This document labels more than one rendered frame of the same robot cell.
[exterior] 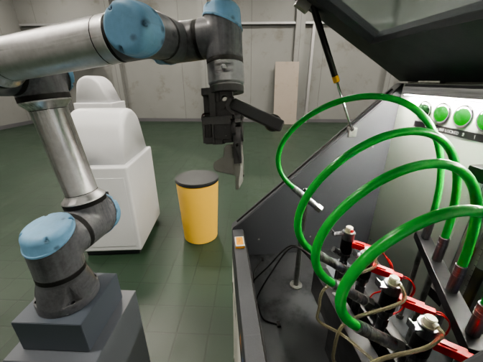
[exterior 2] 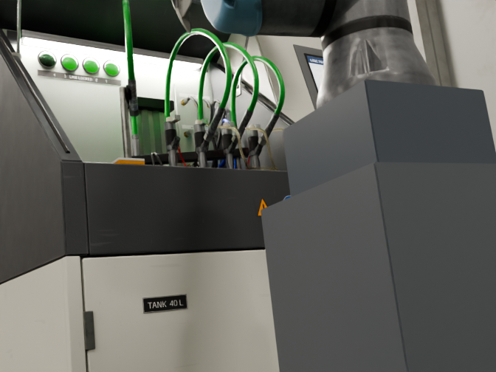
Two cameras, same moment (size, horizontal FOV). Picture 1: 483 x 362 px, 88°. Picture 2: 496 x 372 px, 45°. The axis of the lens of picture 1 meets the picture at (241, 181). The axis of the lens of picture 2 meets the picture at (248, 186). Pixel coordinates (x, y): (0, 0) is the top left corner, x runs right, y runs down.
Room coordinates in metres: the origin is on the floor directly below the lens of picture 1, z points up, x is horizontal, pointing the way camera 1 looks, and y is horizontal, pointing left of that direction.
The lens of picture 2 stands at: (1.05, 1.03, 0.67)
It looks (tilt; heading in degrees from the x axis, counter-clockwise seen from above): 11 degrees up; 240
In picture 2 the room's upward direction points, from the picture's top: 6 degrees counter-clockwise
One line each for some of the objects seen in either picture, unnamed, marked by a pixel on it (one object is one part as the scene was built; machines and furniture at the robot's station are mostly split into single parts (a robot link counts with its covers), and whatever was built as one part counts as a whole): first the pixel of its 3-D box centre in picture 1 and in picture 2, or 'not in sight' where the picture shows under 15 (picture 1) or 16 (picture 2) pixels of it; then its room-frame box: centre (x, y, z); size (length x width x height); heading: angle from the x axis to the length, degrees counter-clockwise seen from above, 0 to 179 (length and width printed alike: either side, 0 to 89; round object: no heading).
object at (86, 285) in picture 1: (65, 281); (372, 74); (0.53, 0.48, 0.95); 0.15 x 0.15 x 0.10
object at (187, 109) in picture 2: not in sight; (200, 132); (0.28, -0.54, 1.20); 0.13 x 0.03 x 0.31; 5
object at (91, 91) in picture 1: (103, 115); not in sight; (5.43, 2.92, 0.76); 0.82 x 0.68 x 1.53; 87
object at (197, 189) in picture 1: (199, 207); not in sight; (2.14, 0.41, 0.31); 0.40 x 0.40 x 0.63
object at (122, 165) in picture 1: (113, 179); not in sight; (2.12, 1.16, 0.62); 0.72 x 0.57 x 1.24; 179
